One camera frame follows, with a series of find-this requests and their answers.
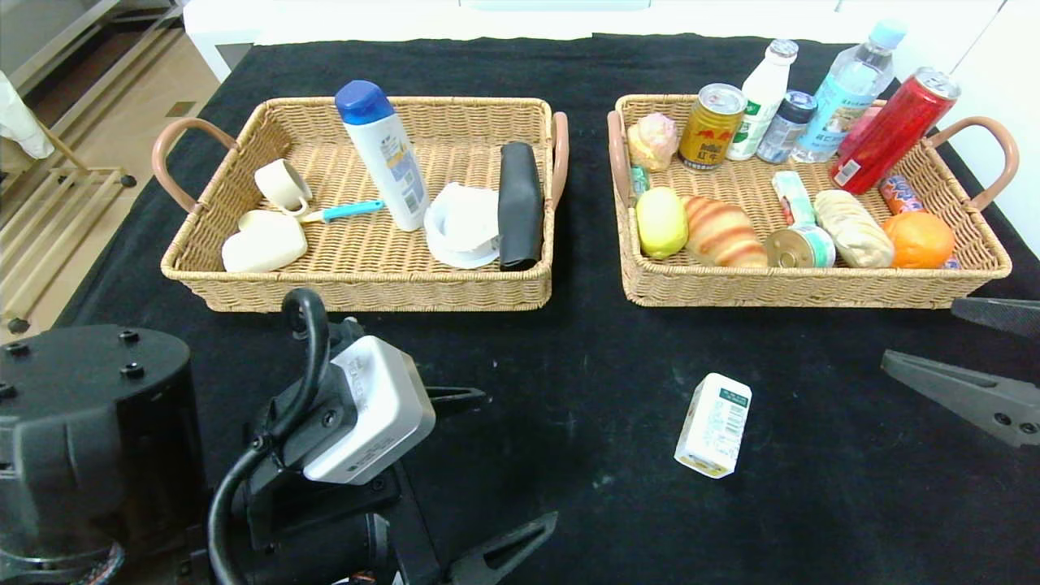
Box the tall red drink can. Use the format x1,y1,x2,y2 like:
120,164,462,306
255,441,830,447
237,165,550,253
828,67,961,196

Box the green and white snack pack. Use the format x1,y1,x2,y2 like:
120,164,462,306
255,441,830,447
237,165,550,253
770,171,816,228

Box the white box with green label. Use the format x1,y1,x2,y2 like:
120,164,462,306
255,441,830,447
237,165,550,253
674,373,753,479

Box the white milk bottle green label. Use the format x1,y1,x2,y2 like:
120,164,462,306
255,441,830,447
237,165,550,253
726,39,799,162

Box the small cream mug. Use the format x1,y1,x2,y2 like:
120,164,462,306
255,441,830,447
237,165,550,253
253,159,314,216

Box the wicker basket with brown handles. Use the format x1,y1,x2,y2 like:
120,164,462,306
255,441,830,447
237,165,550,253
607,93,1020,310
151,96,570,314

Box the orange and blue candy roll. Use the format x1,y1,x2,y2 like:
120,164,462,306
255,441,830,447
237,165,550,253
877,175,925,216

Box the black leather glasses case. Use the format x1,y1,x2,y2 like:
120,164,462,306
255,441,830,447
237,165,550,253
497,141,546,272

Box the silver can with green label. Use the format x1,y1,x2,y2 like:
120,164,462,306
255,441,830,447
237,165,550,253
764,223,836,270

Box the white teacup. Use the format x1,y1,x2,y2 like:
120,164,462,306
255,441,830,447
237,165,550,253
426,184,501,254

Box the pink and yellow cupcake toy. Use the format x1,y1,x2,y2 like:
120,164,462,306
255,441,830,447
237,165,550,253
626,112,679,173

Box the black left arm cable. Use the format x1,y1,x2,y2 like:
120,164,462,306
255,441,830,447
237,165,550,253
207,288,331,585

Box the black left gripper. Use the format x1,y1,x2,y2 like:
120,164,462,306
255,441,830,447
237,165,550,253
233,386,559,585

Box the yellow lemon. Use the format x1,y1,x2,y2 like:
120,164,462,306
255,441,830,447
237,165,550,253
635,187,690,262

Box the white furniture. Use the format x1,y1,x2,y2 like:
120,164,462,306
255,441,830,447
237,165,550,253
185,0,1040,86

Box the cream heart-shaped box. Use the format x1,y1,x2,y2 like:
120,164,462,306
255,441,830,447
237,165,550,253
220,210,309,275

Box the orange fruit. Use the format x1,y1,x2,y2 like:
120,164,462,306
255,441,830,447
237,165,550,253
882,211,956,270

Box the white hanging cloth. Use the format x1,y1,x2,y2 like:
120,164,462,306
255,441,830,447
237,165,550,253
0,69,56,160

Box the pale ridged bread loaf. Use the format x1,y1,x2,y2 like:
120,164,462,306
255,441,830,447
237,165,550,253
812,189,895,270

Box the striped brown croissant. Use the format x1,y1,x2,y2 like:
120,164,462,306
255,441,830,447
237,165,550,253
682,195,769,270

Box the gold energy drink can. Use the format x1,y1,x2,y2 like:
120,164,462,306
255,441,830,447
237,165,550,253
678,83,747,171

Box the white round container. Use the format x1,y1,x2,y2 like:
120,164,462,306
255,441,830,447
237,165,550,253
423,207,501,271

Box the clear water bottle blue cap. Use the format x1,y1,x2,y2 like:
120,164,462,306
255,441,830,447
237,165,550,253
792,19,906,164

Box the black left camera bracket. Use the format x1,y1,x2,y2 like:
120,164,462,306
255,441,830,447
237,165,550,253
248,317,407,521

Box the white shampoo bottle blue cap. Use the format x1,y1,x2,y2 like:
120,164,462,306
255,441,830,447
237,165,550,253
334,80,432,233

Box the grey metal shelf frame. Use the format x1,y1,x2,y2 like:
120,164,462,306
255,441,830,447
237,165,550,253
0,0,186,106

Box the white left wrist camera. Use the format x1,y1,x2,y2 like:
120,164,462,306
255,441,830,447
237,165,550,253
302,336,438,487

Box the wooden wheeled rack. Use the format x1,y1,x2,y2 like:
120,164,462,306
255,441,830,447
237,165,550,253
0,122,139,336

